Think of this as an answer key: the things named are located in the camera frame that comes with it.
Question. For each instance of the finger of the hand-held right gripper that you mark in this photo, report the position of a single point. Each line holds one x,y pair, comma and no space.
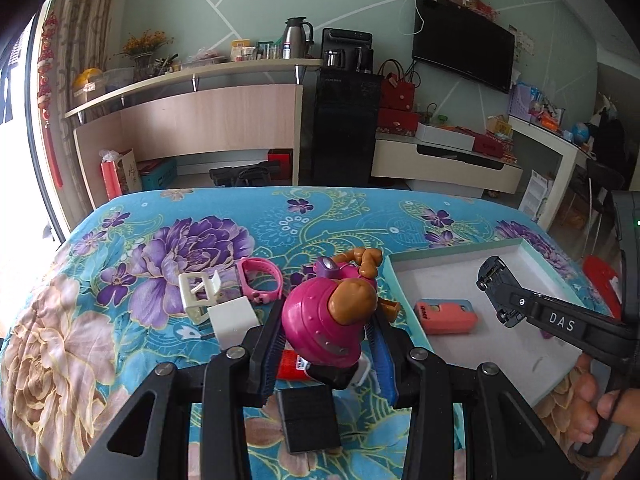
560,317

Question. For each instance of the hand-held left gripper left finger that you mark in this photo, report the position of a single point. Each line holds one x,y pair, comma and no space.
270,355

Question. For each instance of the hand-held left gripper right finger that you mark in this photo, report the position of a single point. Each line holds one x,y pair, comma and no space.
382,360

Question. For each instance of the pink and brown toy figure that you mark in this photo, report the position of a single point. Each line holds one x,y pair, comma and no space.
315,320

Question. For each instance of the white hair clip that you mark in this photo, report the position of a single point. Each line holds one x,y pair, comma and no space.
187,295

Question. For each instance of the white shallow box teal rim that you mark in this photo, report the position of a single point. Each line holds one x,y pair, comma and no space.
450,280

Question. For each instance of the person's right hand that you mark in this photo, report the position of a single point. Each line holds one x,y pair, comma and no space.
585,400

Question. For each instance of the red plastic stool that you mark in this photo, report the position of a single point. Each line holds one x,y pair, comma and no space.
600,275

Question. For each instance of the white cube charger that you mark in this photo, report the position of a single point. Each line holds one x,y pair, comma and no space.
232,320

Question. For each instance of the black ribbed block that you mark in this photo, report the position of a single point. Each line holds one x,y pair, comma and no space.
307,420

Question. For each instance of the pink smart band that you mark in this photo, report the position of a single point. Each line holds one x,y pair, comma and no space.
274,280

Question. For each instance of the coral case with blue edge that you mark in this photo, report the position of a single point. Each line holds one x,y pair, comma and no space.
450,317

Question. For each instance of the black jacket on chair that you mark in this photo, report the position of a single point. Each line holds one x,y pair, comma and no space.
607,140

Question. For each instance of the white side desk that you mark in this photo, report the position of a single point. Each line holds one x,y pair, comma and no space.
565,160

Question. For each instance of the white carton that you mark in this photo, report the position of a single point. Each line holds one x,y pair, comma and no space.
536,192

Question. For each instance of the small blue globe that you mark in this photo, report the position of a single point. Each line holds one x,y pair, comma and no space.
581,131

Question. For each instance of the flat red box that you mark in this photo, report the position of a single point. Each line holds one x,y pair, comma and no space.
492,146

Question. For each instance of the pale purple storage basket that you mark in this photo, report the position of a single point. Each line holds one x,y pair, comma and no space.
522,102

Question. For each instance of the black bag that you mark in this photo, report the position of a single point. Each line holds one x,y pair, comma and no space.
240,176

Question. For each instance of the floral teal blanket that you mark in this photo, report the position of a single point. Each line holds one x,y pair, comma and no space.
150,210

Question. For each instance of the red box under desk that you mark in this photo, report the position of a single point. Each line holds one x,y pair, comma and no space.
280,162

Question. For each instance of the white television stand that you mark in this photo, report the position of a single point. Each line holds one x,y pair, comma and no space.
400,160

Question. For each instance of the blue storage box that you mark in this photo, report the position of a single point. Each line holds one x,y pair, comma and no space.
157,175

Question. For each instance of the flat white box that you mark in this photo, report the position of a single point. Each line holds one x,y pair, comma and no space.
442,135

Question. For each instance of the red and white paper bag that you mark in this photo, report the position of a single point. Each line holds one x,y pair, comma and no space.
111,180

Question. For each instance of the red gift box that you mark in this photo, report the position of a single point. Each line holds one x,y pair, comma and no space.
397,122

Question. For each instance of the wooden desk with shelf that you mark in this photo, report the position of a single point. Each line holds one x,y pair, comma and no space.
200,115

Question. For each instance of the red gift bag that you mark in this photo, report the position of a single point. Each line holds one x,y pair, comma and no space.
397,92

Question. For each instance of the small bottles and boxes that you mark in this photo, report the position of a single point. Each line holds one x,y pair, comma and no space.
250,51

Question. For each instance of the clear plastic container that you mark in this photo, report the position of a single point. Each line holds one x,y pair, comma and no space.
119,79

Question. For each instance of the steel thermos jug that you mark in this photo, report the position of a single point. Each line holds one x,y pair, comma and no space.
296,40

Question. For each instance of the yellow object on shelf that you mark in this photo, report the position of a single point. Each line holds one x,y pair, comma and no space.
85,79

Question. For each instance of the orange flowers in vase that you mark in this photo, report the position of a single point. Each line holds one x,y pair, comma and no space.
145,42

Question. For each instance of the red hanging knot decoration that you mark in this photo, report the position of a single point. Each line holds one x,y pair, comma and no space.
48,75

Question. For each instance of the patterned curtain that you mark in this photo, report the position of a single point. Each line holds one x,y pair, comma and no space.
85,20

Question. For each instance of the wall calendar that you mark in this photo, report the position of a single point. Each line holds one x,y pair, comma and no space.
522,40

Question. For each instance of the black wall television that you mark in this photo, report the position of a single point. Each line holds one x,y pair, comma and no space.
460,45

